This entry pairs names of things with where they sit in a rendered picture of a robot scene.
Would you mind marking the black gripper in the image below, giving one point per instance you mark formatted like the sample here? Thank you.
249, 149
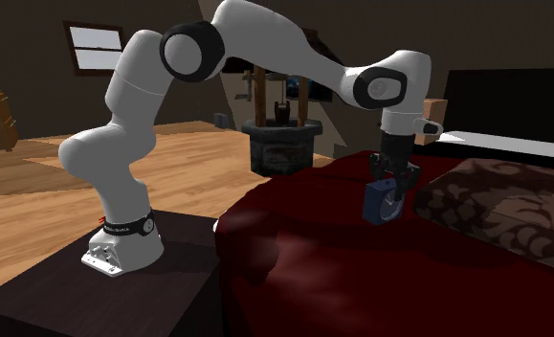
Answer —
396, 150

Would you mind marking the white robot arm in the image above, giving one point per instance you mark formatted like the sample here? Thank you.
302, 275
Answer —
127, 121

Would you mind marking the blue alarm clock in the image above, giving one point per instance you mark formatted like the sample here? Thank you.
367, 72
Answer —
382, 205

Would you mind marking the dark red bed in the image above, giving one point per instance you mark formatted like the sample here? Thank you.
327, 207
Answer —
351, 261

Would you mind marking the brown patterned pillow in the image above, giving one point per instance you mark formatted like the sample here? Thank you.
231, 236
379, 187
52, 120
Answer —
500, 205

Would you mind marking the stone wishing well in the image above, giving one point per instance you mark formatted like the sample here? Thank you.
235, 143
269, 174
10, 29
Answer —
281, 140

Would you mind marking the dark robot stand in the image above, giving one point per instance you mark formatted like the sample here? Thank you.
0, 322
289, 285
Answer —
118, 298

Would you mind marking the brown framed window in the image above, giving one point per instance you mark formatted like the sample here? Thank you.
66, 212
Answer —
94, 46

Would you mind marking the blue wall picture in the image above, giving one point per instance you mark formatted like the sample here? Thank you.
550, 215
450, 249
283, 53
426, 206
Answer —
300, 88

